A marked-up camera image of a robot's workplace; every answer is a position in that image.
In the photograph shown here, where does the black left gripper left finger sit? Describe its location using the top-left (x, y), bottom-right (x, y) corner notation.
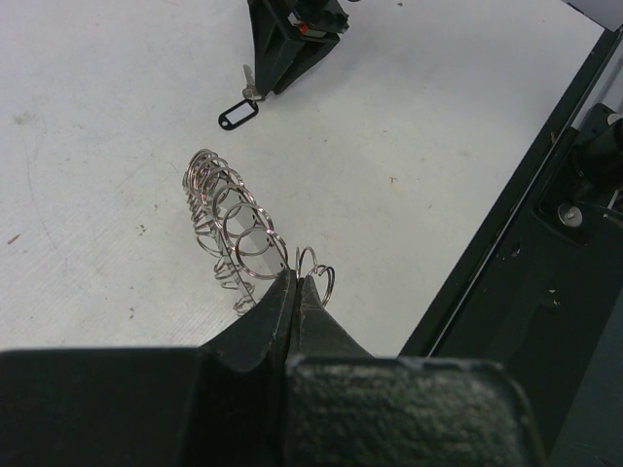
top-left (1, 270), bottom-right (297, 466)

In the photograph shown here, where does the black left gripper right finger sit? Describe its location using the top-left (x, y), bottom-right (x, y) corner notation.
top-left (284, 278), bottom-right (547, 466)

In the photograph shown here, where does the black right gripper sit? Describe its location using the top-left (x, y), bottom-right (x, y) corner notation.
top-left (247, 0), bottom-right (349, 95)

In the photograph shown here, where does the key with black tag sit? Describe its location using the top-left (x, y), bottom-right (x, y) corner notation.
top-left (218, 64), bottom-right (264, 131)

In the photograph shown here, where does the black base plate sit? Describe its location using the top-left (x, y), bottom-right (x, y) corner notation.
top-left (402, 29), bottom-right (622, 466)

